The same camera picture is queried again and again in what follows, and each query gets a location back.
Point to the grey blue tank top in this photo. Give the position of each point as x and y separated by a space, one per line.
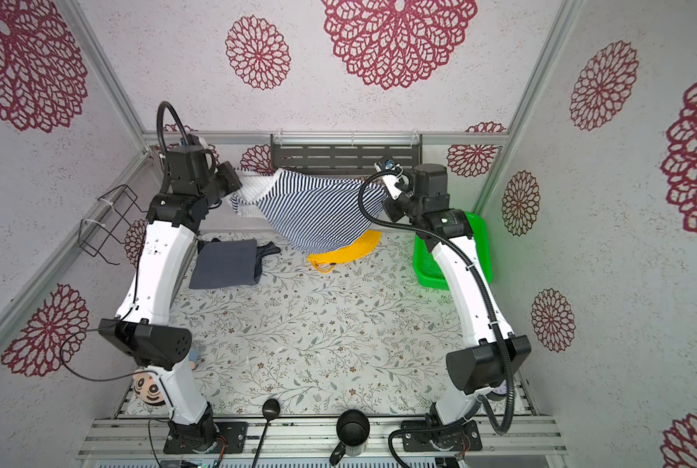
229 264

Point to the grey wall shelf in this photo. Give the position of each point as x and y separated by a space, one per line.
343 156

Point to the black wire wall rack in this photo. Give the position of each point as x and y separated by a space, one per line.
117 232

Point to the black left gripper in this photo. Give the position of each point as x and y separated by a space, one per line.
227 171

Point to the black ladle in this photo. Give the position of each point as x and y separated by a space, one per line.
270 410

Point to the cartoon boy plush doll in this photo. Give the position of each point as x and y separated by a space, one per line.
149 389

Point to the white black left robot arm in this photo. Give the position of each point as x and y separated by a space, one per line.
140 328

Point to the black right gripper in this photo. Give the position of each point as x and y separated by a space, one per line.
395 210

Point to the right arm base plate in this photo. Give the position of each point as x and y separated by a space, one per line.
418 436

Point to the striped tank top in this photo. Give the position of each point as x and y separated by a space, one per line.
316 215

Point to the green plastic basket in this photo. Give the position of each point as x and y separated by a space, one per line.
428 272

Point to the black mug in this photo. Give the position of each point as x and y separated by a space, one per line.
353 431

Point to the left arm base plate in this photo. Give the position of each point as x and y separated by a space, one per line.
229 438

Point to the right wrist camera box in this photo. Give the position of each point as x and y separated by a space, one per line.
430 181

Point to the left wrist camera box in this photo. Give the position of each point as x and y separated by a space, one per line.
188 169

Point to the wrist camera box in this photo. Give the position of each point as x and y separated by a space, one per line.
430 181
188 169

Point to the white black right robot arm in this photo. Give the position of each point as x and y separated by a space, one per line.
482 372

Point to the yellow fabric hat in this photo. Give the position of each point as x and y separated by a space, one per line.
363 246

